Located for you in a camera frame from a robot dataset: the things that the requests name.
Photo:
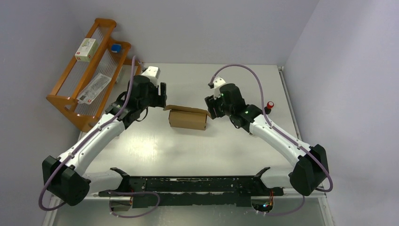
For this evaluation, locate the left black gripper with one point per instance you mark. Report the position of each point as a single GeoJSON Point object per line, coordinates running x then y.
{"type": "Point", "coordinates": [160, 100]}

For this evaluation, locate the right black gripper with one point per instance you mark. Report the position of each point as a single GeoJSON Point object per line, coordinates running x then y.
{"type": "Point", "coordinates": [211, 103]}

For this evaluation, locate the brown cardboard box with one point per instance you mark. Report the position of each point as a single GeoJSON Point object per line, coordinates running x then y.
{"type": "Point", "coordinates": [187, 117]}

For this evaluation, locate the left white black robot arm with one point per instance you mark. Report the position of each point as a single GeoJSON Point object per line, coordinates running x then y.
{"type": "Point", "coordinates": [65, 176]}

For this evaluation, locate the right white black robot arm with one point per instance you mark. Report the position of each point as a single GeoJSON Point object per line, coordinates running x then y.
{"type": "Point", "coordinates": [308, 164]}

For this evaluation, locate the white green carton box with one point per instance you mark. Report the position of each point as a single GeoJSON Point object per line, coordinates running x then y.
{"type": "Point", "coordinates": [86, 50]}

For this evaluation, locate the blue round object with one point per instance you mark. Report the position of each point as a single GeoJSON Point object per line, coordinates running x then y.
{"type": "Point", "coordinates": [116, 48]}

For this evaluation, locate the clear plastic bag package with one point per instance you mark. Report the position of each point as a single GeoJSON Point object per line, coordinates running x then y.
{"type": "Point", "coordinates": [93, 89]}

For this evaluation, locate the orange wooden rack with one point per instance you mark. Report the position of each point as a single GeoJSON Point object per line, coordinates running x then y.
{"type": "Point", "coordinates": [77, 76]}

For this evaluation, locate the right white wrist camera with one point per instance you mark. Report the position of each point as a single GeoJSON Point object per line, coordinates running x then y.
{"type": "Point", "coordinates": [217, 83]}

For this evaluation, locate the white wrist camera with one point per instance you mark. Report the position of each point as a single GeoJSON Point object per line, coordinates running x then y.
{"type": "Point", "coordinates": [217, 83]}
{"type": "Point", "coordinates": [153, 73]}

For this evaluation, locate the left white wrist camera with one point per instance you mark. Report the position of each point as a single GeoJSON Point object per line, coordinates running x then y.
{"type": "Point", "coordinates": [153, 73]}

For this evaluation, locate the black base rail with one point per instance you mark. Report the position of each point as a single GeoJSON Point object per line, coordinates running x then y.
{"type": "Point", "coordinates": [188, 191]}

